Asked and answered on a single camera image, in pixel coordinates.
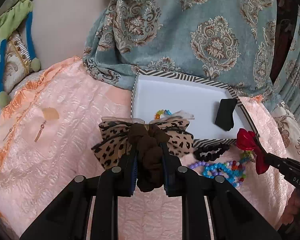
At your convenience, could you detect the red velvet hair bow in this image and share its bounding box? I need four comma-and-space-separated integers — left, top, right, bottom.
236, 128, 269, 175

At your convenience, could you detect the black hair clip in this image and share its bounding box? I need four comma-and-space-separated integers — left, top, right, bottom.
215, 98, 237, 132

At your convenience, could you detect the leopard print hair bow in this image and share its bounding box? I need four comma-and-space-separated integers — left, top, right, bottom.
91, 115, 194, 192

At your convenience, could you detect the rainbow bead bracelet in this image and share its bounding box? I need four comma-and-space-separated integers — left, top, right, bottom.
154, 109, 173, 120

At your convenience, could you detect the right hand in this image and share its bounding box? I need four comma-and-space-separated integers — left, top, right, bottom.
281, 188, 300, 225

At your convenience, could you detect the black scrunchie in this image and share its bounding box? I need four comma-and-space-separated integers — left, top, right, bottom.
193, 144, 230, 162

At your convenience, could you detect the pink quilted bedspread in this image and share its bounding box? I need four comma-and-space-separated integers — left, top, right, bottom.
0, 56, 294, 239

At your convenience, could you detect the striped white tray box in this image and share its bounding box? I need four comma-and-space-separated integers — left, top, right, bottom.
131, 70, 257, 148

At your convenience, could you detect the teal damask blanket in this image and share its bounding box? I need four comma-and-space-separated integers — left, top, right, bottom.
82, 0, 300, 111

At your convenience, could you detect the cream embroidered pillow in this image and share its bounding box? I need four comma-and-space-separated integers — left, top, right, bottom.
3, 31, 32, 93

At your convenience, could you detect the blue bead bracelet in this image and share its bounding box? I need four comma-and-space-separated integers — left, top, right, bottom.
202, 161, 247, 188

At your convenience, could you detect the purple bead bracelet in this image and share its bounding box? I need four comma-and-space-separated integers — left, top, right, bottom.
188, 160, 220, 177

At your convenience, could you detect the braided hair tie green flower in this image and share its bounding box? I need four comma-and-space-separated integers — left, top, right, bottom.
240, 150, 256, 163

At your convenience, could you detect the green blue rope toy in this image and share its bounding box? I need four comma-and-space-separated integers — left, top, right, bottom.
0, 0, 41, 108

